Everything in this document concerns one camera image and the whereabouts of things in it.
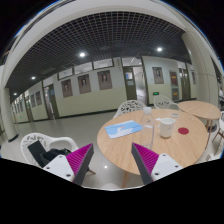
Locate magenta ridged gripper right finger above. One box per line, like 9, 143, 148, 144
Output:
130, 142, 184, 186

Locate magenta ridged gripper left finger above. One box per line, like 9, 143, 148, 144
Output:
42, 143, 95, 186

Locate clear plastic water bottle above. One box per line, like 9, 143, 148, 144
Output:
141, 107, 155, 149

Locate black bag on chair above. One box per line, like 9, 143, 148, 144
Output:
28, 141, 71, 167

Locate white plastic cup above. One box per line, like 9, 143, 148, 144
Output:
160, 118, 175, 138

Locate round wooden table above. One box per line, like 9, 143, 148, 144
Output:
97, 109, 208, 175
178, 101, 221, 120

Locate blue and white booklet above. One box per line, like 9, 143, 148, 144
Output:
105, 120, 141, 139

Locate red round coaster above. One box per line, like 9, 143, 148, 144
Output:
178, 127, 189, 135

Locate white chair at left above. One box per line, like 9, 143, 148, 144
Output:
20, 133, 78, 168

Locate small white card on table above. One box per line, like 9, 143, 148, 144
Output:
171, 114, 179, 118

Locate white lattice chair behind table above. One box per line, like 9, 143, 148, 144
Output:
114, 100, 145, 117

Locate white lattice chair far right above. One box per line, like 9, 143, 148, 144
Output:
154, 95, 179, 110

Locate dark wooden door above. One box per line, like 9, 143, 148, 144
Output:
123, 67, 137, 100

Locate framed portrait on wall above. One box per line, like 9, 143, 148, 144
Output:
78, 74, 91, 94
153, 67, 164, 84
61, 79, 73, 98
97, 70, 112, 90

